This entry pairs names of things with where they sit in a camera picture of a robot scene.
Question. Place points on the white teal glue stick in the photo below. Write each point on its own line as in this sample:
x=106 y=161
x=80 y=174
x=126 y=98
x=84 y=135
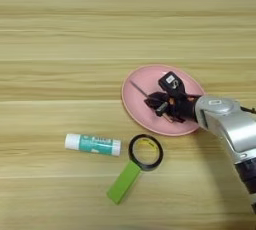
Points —
x=93 y=144

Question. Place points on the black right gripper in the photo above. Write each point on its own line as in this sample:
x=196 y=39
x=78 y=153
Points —
x=183 y=109

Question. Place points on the pink oval plate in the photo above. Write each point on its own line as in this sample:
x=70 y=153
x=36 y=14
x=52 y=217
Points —
x=146 y=120

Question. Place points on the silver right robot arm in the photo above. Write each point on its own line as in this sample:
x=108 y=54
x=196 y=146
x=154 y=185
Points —
x=230 y=127

